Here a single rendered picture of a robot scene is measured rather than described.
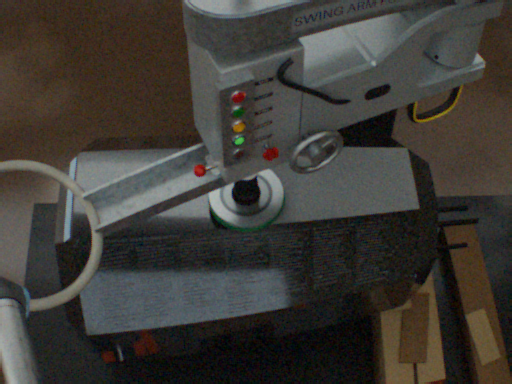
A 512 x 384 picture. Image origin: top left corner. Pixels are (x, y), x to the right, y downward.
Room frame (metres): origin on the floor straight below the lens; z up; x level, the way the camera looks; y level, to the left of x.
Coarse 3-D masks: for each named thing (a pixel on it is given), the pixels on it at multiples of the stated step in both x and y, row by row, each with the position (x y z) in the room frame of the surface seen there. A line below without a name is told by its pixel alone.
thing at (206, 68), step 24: (192, 48) 1.11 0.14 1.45; (264, 48) 1.03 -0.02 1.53; (288, 48) 1.03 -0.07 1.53; (192, 72) 1.12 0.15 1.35; (216, 72) 0.97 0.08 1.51; (240, 72) 0.97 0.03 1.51; (264, 72) 0.99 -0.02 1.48; (288, 72) 1.02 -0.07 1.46; (192, 96) 1.14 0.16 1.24; (288, 96) 1.02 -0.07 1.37; (216, 120) 0.99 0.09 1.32; (264, 120) 0.99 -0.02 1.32; (288, 120) 1.02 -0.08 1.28; (216, 144) 1.00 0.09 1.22; (288, 144) 1.02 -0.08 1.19; (240, 168) 0.97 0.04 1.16; (264, 168) 0.99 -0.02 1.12
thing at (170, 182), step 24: (144, 168) 1.03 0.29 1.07; (168, 168) 1.05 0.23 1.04; (192, 168) 1.06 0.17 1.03; (96, 192) 0.96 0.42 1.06; (120, 192) 0.99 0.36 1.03; (144, 192) 0.99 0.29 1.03; (168, 192) 0.98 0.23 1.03; (192, 192) 0.96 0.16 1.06; (120, 216) 0.89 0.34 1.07; (144, 216) 0.91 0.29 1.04
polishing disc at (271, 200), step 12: (264, 180) 1.14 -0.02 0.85; (276, 180) 1.14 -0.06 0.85; (216, 192) 1.10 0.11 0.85; (228, 192) 1.10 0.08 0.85; (264, 192) 1.10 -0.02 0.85; (276, 192) 1.10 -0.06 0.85; (216, 204) 1.06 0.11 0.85; (228, 204) 1.06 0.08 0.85; (264, 204) 1.06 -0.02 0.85; (276, 204) 1.06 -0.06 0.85; (228, 216) 1.02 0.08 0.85; (240, 216) 1.02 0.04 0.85; (252, 216) 1.02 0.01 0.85; (264, 216) 1.02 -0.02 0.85
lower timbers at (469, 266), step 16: (448, 240) 1.33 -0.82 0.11; (464, 240) 1.33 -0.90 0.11; (448, 256) 1.27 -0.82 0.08; (464, 256) 1.25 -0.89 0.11; (480, 256) 1.24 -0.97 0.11; (448, 272) 1.21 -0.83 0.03; (464, 272) 1.17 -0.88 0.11; (480, 272) 1.16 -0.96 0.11; (464, 288) 1.09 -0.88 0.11; (480, 288) 1.09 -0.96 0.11; (464, 304) 1.02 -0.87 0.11; (480, 304) 1.01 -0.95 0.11; (464, 320) 0.95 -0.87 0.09; (496, 320) 0.93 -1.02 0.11; (464, 336) 0.89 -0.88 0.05; (496, 336) 0.85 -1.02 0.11; (480, 368) 0.71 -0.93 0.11; (496, 368) 0.70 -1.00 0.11
